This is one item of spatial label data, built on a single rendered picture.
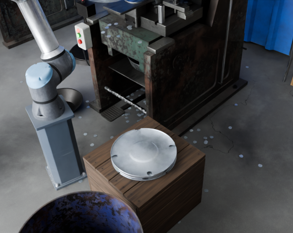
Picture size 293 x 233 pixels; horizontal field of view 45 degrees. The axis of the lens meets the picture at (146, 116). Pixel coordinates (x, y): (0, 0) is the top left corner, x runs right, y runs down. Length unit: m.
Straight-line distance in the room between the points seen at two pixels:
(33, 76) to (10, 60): 1.57
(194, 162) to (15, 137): 1.23
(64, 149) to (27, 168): 0.39
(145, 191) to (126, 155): 0.20
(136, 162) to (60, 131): 0.42
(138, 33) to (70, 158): 0.73
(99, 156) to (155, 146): 0.25
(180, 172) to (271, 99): 1.20
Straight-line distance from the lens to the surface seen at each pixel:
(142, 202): 1.44
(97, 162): 1.59
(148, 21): 1.88
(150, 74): 1.79
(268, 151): 2.17
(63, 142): 1.79
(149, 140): 1.62
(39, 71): 1.62
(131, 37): 1.89
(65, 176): 1.95
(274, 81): 2.73
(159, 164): 1.52
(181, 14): 1.88
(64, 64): 1.69
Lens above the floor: 1.51
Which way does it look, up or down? 41 degrees down
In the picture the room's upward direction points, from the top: 3 degrees counter-clockwise
